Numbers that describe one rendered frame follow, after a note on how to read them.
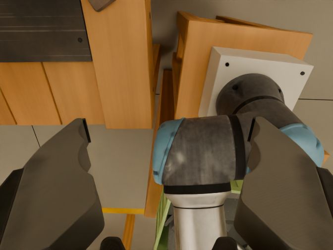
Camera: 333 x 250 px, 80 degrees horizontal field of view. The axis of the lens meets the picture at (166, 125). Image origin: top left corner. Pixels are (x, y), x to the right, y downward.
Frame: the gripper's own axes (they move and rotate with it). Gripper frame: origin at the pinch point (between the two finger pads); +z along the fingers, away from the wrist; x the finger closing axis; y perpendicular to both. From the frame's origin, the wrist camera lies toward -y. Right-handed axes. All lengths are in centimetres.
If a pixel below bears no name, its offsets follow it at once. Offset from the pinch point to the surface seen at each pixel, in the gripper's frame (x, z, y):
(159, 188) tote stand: -5, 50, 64
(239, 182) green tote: 24, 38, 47
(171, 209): 0, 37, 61
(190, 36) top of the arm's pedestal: 5.6, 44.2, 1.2
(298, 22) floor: 81, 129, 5
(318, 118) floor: 119, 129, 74
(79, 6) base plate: -19.3, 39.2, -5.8
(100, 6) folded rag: -13.9, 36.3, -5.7
